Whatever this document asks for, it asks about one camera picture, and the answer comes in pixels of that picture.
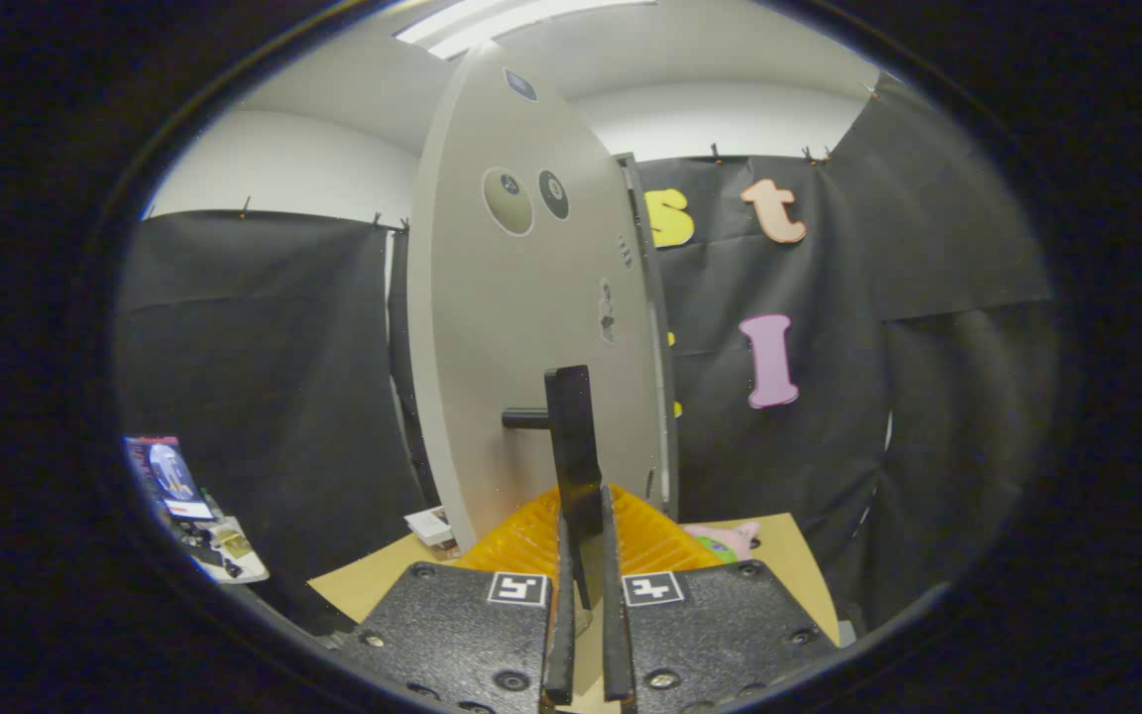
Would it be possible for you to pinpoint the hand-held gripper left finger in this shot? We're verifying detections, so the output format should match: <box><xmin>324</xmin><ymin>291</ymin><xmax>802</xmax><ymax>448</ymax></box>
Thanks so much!
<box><xmin>338</xmin><ymin>486</ymin><xmax>577</xmax><ymax>714</ymax></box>

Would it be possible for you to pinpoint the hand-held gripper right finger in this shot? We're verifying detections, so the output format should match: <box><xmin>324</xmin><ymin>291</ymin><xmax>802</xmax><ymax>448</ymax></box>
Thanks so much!
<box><xmin>599</xmin><ymin>484</ymin><xmax>840</xmax><ymax>714</ymax></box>

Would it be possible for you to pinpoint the grey shoe cabinet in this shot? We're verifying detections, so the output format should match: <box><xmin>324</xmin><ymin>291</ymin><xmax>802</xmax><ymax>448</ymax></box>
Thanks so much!
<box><xmin>616</xmin><ymin>152</ymin><xmax>681</xmax><ymax>522</ymax></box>

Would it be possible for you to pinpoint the long ceiling light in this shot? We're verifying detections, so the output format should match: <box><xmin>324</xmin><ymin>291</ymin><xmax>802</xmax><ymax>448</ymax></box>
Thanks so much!
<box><xmin>395</xmin><ymin>0</ymin><xmax>656</xmax><ymax>60</ymax></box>

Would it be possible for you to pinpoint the black backdrop cloth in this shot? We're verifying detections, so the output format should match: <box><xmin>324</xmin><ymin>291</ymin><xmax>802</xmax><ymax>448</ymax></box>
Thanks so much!
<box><xmin>115</xmin><ymin>74</ymin><xmax>1058</xmax><ymax>636</ymax></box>

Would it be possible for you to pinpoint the grey shoe cabinet door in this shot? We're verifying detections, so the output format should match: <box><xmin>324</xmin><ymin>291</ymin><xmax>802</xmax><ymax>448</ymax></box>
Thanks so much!
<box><xmin>407</xmin><ymin>40</ymin><xmax>671</xmax><ymax>606</ymax></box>

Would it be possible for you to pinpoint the white cover book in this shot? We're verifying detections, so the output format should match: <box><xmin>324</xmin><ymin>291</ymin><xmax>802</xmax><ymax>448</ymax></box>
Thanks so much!
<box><xmin>404</xmin><ymin>506</ymin><xmax>457</xmax><ymax>546</ymax></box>

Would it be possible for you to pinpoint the pink and green plush toy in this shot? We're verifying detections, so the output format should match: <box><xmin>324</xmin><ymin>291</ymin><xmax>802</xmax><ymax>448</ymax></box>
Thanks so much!
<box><xmin>682</xmin><ymin>521</ymin><xmax>762</xmax><ymax>563</ymax></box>

